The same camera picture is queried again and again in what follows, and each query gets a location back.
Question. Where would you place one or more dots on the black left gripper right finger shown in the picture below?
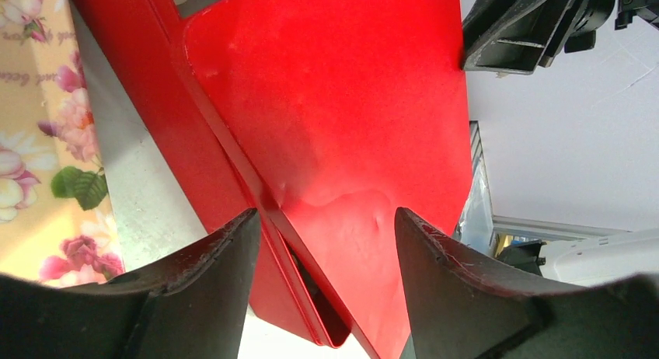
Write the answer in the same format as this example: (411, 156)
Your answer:
(463, 304)

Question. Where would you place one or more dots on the floral serving tray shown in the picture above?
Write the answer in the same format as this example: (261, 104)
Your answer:
(57, 224)

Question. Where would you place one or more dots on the red chocolate box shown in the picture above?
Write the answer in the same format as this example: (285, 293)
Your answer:
(143, 42)

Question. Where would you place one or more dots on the red box lid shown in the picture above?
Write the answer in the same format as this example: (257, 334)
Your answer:
(336, 113)

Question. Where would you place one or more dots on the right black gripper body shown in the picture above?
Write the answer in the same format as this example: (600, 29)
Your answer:
(517, 36)

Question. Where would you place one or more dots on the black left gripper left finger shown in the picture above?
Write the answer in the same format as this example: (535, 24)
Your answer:
(189, 304)

